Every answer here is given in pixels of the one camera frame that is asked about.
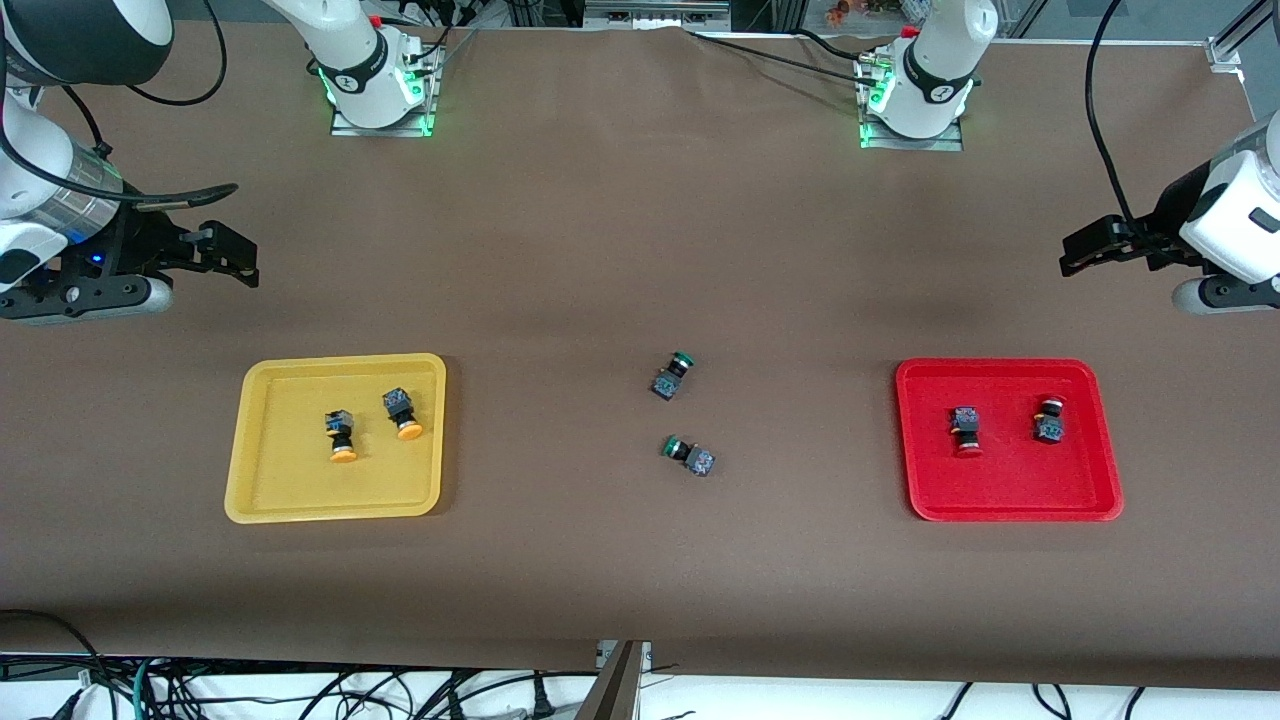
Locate yellow push button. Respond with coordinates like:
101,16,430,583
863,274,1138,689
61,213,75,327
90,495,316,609
324,407,360,465
382,387,424,442

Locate yellow plastic tray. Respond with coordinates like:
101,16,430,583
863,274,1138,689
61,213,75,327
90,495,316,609
224,352,448,525

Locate red plastic tray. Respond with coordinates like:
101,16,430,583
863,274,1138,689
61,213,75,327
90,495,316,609
894,358,1125,523

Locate orange background object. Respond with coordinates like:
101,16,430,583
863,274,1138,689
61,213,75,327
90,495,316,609
825,0,901,27

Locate brown table cover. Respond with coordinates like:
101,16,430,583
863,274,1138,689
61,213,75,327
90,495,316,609
0,20,1280,691

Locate green push button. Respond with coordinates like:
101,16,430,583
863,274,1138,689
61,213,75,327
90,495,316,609
662,435,717,478
651,352,697,401

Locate silver power strip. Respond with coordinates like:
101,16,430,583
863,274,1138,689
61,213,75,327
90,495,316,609
583,0,733,31

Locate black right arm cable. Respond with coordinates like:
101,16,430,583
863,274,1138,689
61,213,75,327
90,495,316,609
0,0,241,211

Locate aluminium frame corner profile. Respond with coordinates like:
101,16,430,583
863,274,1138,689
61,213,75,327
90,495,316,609
1205,0,1280,73

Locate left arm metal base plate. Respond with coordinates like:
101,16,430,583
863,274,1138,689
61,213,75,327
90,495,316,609
857,55,966,153

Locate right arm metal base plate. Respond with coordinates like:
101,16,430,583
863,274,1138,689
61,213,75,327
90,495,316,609
330,45,443,138

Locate black cable on table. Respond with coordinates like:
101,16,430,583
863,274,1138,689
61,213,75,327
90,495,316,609
685,28,881,81

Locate wooden post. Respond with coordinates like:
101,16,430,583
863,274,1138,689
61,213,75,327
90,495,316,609
575,640,646,720

